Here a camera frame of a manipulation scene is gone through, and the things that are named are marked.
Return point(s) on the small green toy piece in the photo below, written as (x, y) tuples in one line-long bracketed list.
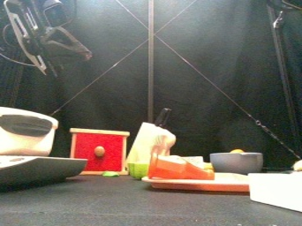
[(111, 174)]

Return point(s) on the orange ball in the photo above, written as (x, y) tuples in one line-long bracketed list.
[(236, 151)]

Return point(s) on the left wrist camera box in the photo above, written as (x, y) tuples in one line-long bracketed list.
[(59, 11)]

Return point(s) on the white printed carton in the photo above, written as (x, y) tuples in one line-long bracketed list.
[(194, 160)]

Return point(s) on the pale yellow round toy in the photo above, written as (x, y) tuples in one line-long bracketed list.
[(298, 165)]

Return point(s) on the green small cup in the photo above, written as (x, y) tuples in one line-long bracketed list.
[(138, 170)]

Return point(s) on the slanted black frame pole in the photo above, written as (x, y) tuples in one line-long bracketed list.
[(285, 88)]

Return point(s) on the silver pole clamp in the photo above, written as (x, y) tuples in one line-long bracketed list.
[(279, 20)]

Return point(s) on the grey bowl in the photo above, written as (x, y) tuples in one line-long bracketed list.
[(238, 163)]

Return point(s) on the red wooden box with knob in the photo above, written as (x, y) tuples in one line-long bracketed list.
[(84, 147)]

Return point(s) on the grey flat appliance base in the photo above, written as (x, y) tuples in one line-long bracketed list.
[(39, 169)]

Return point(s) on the white rectangular block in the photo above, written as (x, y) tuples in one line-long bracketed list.
[(277, 189)]

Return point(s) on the vertical metal frame pole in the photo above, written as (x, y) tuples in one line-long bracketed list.
[(151, 73)]

